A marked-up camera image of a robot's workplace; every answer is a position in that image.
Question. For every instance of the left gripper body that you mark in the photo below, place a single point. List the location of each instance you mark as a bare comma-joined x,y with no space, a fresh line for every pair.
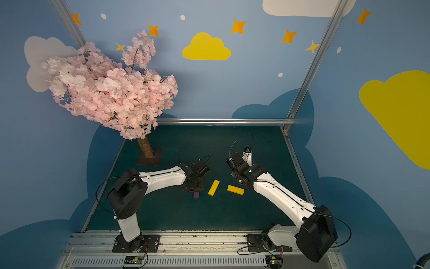
193,183

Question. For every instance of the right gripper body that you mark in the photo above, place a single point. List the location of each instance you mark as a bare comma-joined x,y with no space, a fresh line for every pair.
233,163

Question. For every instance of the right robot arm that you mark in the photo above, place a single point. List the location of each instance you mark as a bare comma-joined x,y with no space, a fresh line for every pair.
314,232

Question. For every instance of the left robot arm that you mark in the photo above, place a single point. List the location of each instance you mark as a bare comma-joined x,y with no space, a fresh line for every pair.
128,192

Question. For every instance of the orange yellow long block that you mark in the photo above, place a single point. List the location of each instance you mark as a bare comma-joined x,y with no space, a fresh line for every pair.
235,190

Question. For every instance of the right circuit board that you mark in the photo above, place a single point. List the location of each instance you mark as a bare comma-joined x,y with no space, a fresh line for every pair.
273,262

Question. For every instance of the circuit board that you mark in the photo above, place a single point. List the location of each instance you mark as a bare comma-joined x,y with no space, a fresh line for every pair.
273,262
133,261

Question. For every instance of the left circuit board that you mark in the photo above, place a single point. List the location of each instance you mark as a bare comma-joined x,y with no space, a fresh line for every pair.
133,261

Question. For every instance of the pink blossom artificial tree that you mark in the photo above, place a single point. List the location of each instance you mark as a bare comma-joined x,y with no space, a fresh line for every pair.
125,96

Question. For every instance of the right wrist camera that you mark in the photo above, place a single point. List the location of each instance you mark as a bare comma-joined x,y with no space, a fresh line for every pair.
247,155

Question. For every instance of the dark tree base plate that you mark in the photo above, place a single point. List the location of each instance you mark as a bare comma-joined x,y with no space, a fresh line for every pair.
143,160

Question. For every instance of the horizontal back frame bar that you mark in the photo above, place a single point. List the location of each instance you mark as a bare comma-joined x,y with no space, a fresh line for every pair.
225,122

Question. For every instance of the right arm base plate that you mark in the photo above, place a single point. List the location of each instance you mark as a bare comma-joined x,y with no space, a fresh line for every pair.
262,243

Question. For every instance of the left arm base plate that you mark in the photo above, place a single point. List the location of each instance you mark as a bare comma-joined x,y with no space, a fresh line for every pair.
141,244

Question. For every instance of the aluminium front rail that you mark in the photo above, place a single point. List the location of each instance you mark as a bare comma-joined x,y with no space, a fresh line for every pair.
180,249

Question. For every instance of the right frame post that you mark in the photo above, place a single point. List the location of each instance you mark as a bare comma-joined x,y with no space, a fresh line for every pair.
328,36

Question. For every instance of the frame post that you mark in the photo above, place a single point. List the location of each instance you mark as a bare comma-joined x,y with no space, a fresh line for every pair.
328,36
69,21

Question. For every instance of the left frame post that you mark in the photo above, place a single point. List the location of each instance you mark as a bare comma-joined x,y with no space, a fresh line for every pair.
69,21

